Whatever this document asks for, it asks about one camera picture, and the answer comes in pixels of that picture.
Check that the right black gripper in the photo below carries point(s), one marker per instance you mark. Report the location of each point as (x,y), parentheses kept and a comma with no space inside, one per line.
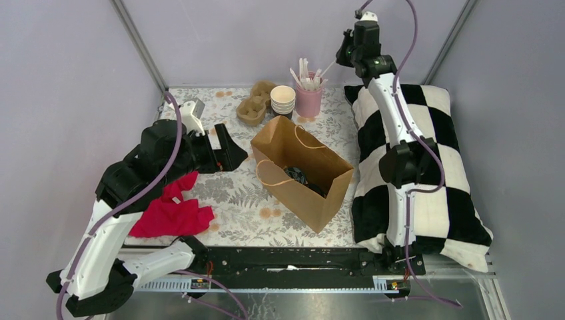
(340,57)

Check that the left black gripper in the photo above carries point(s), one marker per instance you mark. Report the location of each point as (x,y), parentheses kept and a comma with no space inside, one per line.
(229,156)

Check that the single paper straw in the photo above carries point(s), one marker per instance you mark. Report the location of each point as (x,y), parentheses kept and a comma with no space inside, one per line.
(327,69)

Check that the black cup lid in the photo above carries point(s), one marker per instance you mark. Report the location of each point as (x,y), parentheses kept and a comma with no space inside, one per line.
(318,190)
(296,174)

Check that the brown paper bag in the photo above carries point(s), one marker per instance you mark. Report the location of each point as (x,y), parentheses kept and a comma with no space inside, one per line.
(306,176)

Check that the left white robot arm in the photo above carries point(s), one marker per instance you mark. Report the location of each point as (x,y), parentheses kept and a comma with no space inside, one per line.
(96,281)

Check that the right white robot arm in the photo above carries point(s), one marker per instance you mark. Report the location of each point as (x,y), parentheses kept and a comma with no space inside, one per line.
(410,153)

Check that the wrapped paper straws bundle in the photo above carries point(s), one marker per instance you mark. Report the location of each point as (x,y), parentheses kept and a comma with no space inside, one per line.
(304,78)

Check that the brown cardboard cup carrier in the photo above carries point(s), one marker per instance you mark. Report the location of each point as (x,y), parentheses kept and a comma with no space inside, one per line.
(253,109)

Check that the pink straw holder cup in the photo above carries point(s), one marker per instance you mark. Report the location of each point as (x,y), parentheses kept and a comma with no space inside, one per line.
(308,103)

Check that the floral table mat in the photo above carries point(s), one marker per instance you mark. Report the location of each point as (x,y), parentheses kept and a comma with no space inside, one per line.
(246,214)

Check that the stack of paper cups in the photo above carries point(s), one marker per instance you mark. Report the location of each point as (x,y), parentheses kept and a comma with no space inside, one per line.
(283,99)

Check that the red cloth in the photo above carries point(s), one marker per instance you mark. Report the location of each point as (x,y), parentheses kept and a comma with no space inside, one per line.
(172,215)

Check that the black white checkered pillow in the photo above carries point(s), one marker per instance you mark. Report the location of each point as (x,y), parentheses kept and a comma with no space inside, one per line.
(445,222)

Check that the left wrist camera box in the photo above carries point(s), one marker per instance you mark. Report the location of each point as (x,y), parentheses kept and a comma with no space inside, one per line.
(191,111)

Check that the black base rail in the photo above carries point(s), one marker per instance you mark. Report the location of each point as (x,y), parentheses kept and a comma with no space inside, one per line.
(295,268)

